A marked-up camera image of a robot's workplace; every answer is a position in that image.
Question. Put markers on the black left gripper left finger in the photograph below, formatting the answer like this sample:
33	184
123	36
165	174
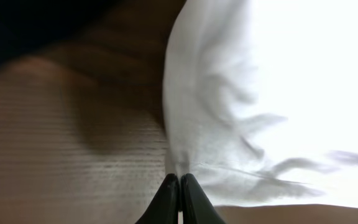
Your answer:
164	206

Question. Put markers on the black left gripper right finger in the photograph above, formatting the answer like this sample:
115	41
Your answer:
195	205

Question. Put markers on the white t-shirt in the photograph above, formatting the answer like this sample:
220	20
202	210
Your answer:
260	100

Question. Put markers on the black t-shirt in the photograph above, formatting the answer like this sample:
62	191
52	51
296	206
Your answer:
27	25

